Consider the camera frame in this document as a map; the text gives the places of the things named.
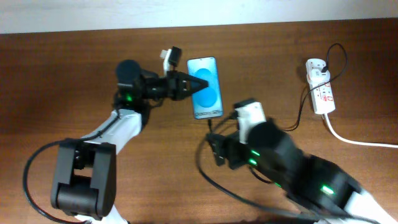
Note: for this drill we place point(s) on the blue screen Galaxy smartphone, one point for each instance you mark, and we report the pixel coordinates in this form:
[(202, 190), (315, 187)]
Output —
[(207, 103)]

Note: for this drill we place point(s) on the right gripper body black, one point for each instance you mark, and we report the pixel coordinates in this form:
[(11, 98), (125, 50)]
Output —
[(234, 157)]

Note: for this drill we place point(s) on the white USB charger plug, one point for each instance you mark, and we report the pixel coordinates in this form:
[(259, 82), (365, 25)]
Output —
[(316, 76)]

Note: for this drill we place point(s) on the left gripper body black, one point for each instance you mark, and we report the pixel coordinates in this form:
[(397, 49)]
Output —
[(171, 84)]

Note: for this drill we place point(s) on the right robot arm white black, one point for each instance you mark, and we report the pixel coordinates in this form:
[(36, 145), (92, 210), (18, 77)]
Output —
[(322, 189)]

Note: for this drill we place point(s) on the white power strip red switches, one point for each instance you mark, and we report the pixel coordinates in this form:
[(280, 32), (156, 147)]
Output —
[(322, 96)]

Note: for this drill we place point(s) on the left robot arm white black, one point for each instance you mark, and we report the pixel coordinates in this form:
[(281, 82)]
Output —
[(84, 184)]

